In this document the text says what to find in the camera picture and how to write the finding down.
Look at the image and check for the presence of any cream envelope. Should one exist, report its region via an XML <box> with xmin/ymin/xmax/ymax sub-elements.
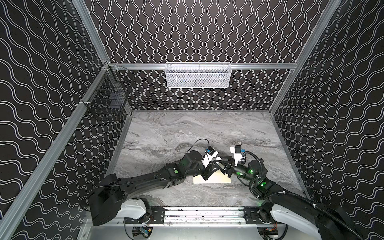
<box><xmin>193</xmin><ymin>172</ymin><xmax>232</xmax><ymax>184</ymax></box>

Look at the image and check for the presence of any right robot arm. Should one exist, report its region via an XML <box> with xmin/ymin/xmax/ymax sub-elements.
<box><xmin>209</xmin><ymin>159</ymin><xmax>363</xmax><ymax>240</ymax></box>

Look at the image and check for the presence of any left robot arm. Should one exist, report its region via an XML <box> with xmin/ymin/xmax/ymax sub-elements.
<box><xmin>88</xmin><ymin>151</ymin><xmax>219</xmax><ymax>226</ymax></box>

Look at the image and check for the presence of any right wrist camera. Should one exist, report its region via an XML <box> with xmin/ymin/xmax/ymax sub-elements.
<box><xmin>230</xmin><ymin>145</ymin><xmax>246</xmax><ymax>166</ymax></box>

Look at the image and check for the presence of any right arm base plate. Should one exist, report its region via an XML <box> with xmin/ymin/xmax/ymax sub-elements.
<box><xmin>243</xmin><ymin>207</ymin><xmax>272</xmax><ymax>225</ymax></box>

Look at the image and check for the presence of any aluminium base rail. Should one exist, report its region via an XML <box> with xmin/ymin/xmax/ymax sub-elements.
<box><xmin>125</xmin><ymin>205</ymin><xmax>289</xmax><ymax>227</ymax></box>

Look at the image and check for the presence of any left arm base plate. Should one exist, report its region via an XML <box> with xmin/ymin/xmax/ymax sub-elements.
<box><xmin>144</xmin><ymin>207</ymin><xmax>166</xmax><ymax>225</ymax></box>

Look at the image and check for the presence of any white wire mesh basket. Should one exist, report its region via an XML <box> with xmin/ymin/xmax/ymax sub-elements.
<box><xmin>165</xmin><ymin>62</ymin><xmax>232</xmax><ymax>89</ymax></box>

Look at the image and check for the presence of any black wire basket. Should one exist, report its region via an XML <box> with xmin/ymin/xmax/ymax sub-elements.
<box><xmin>86</xmin><ymin>65</ymin><xmax>137</xmax><ymax>123</ymax></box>

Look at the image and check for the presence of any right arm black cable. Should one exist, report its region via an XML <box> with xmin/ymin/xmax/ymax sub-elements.
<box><xmin>242</xmin><ymin>149</ymin><xmax>365</xmax><ymax>240</ymax></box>

